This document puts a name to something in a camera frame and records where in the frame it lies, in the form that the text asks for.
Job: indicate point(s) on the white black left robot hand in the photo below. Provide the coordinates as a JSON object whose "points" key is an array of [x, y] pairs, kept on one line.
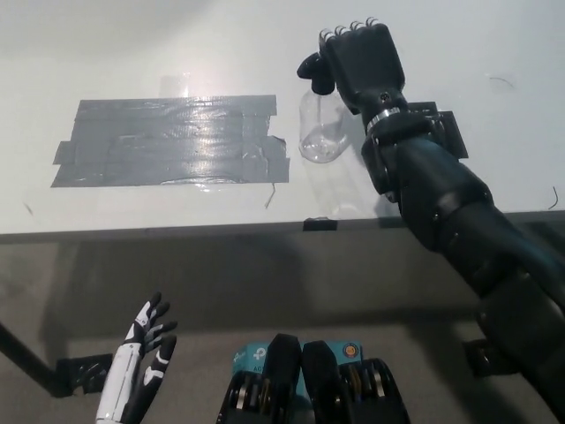
{"points": [[128, 362]]}

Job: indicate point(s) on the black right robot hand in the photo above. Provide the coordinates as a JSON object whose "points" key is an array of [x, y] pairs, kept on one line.
{"points": [[366, 66]]}

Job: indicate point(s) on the black spray trigger lid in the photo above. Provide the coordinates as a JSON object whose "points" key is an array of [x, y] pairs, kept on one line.
{"points": [[313, 66]]}

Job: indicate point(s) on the clear plastic bottle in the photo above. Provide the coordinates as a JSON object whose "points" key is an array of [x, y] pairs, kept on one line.
{"points": [[320, 128]]}

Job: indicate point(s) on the black tape patch on desk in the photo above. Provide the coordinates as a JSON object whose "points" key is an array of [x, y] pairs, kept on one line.
{"points": [[450, 128]]}

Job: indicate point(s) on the black ribbed robot body block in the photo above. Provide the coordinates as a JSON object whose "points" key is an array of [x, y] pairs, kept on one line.
{"points": [[282, 388], [322, 388]]}

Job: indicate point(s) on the black diagonal table leg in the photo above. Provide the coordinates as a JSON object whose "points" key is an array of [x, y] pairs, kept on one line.
{"points": [[31, 360]]}

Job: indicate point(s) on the teal cardboard box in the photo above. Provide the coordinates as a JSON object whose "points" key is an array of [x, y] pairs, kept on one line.
{"points": [[256, 353]]}

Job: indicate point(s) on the thin dark strand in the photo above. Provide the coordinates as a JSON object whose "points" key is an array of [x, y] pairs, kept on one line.
{"points": [[554, 199], [270, 196]]}

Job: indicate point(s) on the small black tape piece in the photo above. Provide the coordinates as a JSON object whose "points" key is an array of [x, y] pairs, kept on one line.
{"points": [[320, 224]]}

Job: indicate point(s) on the grey duct tape patch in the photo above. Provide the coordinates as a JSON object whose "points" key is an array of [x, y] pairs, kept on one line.
{"points": [[176, 141]]}

